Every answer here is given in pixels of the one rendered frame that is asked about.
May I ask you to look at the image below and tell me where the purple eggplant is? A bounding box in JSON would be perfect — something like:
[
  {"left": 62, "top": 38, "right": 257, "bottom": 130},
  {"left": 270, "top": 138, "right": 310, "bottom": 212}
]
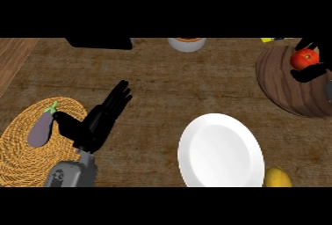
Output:
[{"left": 27, "top": 101, "right": 59, "bottom": 149}]

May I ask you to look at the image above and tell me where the woven tan round placemat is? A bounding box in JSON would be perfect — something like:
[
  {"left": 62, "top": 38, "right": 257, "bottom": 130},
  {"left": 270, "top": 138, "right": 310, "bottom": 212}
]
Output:
[{"left": 0, "top": 97, "right": 90, "bottom": 188}]

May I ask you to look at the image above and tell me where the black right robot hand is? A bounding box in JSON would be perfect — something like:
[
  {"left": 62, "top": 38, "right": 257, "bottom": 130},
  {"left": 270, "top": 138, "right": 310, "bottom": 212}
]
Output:
[{"left": 289, "top": 37, "right": 332, "bottom": 83}]

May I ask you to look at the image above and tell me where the brown wooden panel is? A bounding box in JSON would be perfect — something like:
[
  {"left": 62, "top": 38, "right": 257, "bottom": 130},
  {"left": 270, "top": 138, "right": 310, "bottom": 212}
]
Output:
[{"left": 0, "top": 37, "right": 40, "bottom": 98}]

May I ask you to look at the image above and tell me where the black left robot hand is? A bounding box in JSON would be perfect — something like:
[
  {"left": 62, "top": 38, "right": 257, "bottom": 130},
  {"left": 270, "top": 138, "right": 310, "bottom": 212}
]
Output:
[{"left": 52, "top": 79, "right": 134, "bottom": 154}]

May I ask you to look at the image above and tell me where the white cup with orange top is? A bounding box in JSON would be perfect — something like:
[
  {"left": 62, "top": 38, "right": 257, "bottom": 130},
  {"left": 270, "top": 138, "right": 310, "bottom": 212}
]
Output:
[{"left": 165, "top": 37, "right": 208, "bottom": 54}]

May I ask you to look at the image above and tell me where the yellow object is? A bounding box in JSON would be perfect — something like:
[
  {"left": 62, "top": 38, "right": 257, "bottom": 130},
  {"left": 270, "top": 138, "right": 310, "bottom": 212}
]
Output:
[{"left": 260, "top": 37, "right": 286, "bottom": 44}]

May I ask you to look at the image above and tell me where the white plate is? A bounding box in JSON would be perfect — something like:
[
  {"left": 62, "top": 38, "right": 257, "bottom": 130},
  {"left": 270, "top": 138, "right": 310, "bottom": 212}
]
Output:
[{"left": 177, "top": 112, "right": 266, "bottom": 188}]

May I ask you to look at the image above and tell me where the black appliance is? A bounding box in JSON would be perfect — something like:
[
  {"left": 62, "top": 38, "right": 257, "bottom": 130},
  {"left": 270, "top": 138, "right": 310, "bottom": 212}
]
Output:
[{"left": 65, "top": 37, "right": 134, "bottom": 51}]

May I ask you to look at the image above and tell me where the yellow fruit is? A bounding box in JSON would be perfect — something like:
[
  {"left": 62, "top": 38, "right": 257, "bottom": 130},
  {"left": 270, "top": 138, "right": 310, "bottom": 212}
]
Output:
[{"left": 263, "top": 166, "right": 294, "bottom": 188}]

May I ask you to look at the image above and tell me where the dark brown wooden bowl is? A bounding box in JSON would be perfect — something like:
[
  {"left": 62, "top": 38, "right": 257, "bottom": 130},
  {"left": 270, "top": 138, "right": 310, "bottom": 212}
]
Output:
[{"left": 254, "top": 45, "right": 332, "bottom": 119}]

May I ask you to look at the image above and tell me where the red tomato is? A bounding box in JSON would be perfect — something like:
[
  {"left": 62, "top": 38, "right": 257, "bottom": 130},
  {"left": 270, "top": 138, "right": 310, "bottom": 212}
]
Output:
[{"left": 289, "top": 48, "right": 320, "bottom": 71}]

